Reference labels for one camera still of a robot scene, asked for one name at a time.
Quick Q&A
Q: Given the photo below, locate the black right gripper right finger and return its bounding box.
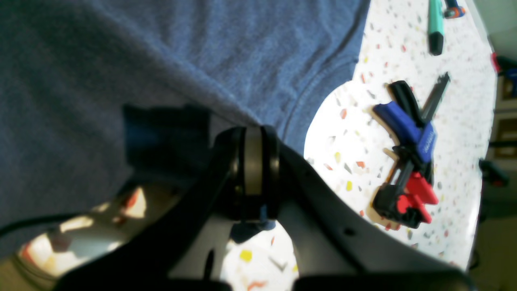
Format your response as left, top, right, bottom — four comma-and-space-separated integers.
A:
242, 127, 457, 278

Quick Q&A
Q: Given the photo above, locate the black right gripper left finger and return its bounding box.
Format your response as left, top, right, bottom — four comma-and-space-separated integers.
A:
57, 127, 246, 291

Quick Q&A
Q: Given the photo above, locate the blue grey T-shirt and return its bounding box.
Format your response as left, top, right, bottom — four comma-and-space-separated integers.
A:
0, 0, 370, 225

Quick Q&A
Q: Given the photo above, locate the blue black bar clamp left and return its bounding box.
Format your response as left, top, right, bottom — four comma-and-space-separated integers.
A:
372, 72, 450, 229

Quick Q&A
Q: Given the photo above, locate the teal highlighter marker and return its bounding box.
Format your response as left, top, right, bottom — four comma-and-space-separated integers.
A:
428, 0, 444, 56

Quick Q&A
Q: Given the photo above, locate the orange blue T-handle hex key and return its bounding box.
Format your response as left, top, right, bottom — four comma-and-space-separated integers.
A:
443, 0, 466, 19

